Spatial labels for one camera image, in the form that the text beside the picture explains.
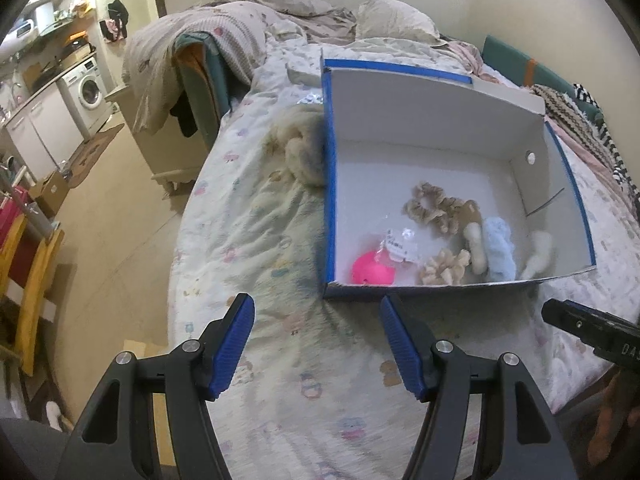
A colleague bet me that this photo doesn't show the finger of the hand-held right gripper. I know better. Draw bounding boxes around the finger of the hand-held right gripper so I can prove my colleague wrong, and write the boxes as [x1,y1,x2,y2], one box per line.
[542,298,602,347]

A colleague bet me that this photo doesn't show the white slipper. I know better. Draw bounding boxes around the white slipper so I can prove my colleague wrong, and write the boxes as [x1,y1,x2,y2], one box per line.
[44,400,66,431]

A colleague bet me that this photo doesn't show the person's dark grey clothing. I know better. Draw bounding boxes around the person's dark grey clothing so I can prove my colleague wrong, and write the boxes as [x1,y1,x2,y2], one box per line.
[0,416,76,480]

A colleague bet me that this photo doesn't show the cream wooden bed frame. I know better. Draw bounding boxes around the cream wooden bed frame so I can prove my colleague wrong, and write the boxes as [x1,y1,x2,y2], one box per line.
[105,85,211,196]

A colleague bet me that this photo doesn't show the brown door mat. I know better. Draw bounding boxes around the brown door mat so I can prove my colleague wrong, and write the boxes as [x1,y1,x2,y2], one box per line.
[65,122,126,188]

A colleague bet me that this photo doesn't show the hanging dark clothes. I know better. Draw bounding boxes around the hanging dark clothes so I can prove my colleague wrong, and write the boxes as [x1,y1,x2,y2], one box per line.
[99,0,130,43]

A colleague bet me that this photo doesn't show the black garment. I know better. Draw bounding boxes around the black garment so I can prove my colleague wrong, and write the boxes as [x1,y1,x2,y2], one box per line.
[170,95,201,138]

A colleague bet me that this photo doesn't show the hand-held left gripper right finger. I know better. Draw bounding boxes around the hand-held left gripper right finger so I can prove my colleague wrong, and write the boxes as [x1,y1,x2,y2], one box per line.
[379,294,581,480]

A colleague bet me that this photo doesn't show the pink ball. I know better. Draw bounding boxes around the pink ball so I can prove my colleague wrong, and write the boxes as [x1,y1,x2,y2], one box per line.
[351,251,398,286]

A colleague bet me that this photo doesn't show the white washing machine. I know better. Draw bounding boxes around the white washing machine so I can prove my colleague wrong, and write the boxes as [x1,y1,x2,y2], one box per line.
[57,57,113,133]

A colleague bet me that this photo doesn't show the clear plastic bag with label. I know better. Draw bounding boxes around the clear plastic bag with label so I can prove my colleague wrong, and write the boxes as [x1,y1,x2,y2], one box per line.
[375,227,423,266]

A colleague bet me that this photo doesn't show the light blue fluffy scrunchie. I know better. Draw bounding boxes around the light blue fluffy scrunchie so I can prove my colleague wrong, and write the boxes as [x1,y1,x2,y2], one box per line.
[482,216,517,282]

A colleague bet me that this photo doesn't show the person's right hand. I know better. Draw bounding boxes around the person's right hand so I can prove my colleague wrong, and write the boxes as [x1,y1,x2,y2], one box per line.
[587,372,640,466]

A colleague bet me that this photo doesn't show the beige floral duvet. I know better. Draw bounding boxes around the beige floral duvet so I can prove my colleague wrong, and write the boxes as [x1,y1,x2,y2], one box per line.
[122,0,358,136]

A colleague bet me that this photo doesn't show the kitchen countertop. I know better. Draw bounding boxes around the kitchen countertop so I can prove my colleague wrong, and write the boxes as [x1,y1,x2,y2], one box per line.
[0,45,98,111]

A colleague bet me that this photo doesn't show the red bag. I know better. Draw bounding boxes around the red bag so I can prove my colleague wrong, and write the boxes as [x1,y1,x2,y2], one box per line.
[0,185,31,286]

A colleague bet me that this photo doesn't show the zigzag knitted blanket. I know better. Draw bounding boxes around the zigzag knitted blanket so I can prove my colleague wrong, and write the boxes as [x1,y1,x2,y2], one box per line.
[530,84,608,141]

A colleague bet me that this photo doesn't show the cream pillow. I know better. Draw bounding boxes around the cream pillow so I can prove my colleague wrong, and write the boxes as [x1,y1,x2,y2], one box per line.
[356,0,441,43]

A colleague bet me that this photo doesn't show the cream ruffled scrunchie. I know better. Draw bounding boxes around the cream ruffled scrunchie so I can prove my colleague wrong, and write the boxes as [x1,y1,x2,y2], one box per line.
[419,249,472,285]

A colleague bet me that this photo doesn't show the pink blanket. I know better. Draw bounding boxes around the pink blanket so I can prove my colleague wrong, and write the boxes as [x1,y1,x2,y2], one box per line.
[440,37,621,186]

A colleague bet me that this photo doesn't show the yellow chair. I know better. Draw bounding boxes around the yellow chair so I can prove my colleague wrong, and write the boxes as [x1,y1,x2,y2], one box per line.
[0,212,66,376]

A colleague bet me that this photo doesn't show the white base cabinet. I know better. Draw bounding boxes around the white base cabinet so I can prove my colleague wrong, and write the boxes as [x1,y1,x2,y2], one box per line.
[5,92,86,181]

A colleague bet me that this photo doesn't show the cream fluffy plush item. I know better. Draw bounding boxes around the cream fluffy plush item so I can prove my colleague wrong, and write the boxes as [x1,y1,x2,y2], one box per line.
[262,105,328,188]

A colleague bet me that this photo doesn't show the blue and white cardboard box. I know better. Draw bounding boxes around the blue and white cardboard box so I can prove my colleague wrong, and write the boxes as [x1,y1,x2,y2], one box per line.
[320,45,598,302]

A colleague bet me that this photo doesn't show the beige ruffled scrunchie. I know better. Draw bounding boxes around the beige ruffled scrunchie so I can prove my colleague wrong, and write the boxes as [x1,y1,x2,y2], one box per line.
[431,199,468,235]
[404,182,447,225]

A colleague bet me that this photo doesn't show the teal padded headboard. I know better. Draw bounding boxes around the teal padded headboard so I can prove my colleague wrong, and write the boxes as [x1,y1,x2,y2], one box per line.
[482,35,603,121]

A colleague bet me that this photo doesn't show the brown cardboard box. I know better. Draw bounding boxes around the brown cardboard box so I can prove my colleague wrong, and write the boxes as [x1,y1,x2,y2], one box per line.
[29,170,71,213]

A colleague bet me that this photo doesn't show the black and white striped cloth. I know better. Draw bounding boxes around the black and white striped cloth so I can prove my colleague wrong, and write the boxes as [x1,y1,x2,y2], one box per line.
[570,82,640,201]

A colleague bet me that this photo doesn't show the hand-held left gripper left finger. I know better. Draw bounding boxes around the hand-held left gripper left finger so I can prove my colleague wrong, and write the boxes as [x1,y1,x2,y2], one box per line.
[62,293,256,480]

